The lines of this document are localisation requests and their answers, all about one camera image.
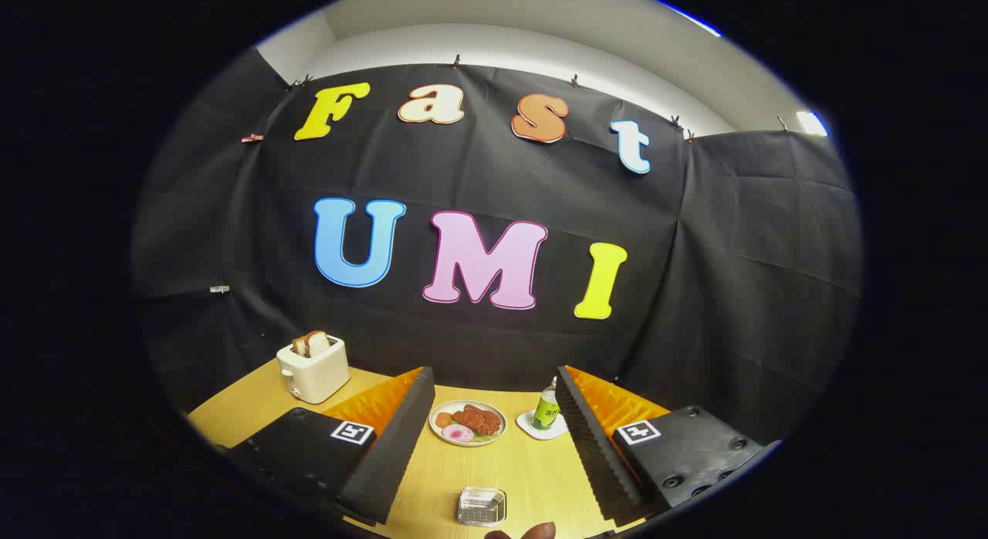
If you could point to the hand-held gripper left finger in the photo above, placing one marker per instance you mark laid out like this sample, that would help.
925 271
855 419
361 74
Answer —
394 446

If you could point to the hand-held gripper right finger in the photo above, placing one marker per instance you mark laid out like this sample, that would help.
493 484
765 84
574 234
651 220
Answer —
594 454

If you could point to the white round food plate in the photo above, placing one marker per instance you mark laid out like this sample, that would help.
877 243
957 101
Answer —
440 435

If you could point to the orange tomato slice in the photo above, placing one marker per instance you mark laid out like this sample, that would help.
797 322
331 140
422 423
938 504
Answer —
442 419

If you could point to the green label drink bottle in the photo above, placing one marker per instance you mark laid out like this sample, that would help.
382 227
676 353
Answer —
546 411

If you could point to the pink ham slice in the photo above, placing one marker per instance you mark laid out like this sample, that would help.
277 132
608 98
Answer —
457 432

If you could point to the white square coaster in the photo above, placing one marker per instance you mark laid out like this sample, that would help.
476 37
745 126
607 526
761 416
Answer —
532 432

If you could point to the brown meat slices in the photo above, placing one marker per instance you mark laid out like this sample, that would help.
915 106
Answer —
478 419

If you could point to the green lettuce leaf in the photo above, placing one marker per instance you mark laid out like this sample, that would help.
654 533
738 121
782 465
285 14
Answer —
483 438

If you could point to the perforated metal tray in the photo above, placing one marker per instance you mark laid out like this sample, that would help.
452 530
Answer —
480 508

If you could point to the white toaster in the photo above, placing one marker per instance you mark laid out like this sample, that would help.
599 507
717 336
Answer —
316 373

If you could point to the large toast bread slice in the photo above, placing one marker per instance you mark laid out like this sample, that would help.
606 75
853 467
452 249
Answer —
317 342

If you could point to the small toast bread slice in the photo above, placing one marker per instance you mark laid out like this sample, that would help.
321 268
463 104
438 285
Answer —
298 347

